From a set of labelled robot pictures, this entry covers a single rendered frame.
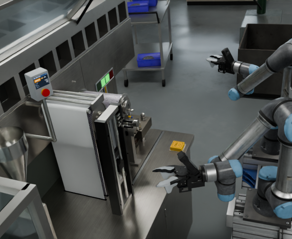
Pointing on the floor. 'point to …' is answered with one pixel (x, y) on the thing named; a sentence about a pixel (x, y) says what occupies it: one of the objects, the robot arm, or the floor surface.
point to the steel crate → (266, 52)
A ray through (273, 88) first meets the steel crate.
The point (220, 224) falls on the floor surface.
